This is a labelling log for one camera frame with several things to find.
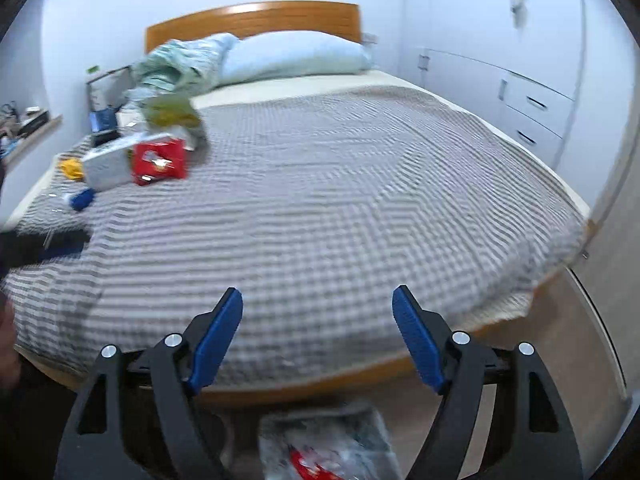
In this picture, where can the black bedside shelf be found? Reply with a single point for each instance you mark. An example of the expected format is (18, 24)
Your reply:
(107, 94)

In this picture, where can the clear plastic trash bag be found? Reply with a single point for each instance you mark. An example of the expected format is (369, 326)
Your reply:
(349, 441)

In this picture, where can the black flat box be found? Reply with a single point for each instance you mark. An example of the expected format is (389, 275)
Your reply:
(30, 123)

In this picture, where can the wall socket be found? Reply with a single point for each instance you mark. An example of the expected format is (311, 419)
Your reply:
(369, 38)

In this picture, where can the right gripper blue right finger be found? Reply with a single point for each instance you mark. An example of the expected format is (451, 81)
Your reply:
(530, 434)

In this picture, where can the wooden windowsill ledge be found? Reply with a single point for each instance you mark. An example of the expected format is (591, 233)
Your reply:
(20, 148)

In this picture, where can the brown checkered blanket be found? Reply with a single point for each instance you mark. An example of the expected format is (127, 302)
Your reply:
(304, 312)

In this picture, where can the yellow green snack bag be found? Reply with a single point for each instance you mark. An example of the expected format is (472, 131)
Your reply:
(168, 110)

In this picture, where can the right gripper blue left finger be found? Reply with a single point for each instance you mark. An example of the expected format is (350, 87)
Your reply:
(176, 369)

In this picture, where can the blue white wrapper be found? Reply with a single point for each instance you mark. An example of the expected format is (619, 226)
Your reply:
(79, 201)

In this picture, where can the red snack box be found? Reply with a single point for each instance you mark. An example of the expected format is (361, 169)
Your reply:
(158, 160)

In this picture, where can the light blue pillow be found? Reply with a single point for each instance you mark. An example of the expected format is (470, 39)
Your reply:
(292, 53)

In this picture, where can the white built-in wardrobe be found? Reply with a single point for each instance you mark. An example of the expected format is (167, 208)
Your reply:
(525, 81)

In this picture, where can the green floral quilt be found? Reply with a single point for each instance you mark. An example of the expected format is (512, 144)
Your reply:
(187, 68)

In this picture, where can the wooden bed frame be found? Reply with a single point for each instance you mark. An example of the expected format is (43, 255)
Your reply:
(248, 19)

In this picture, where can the white cardboard box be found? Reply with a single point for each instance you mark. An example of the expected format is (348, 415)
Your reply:
(109, 165)

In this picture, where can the beige room door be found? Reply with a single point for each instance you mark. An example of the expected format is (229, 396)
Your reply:
(608, 269)

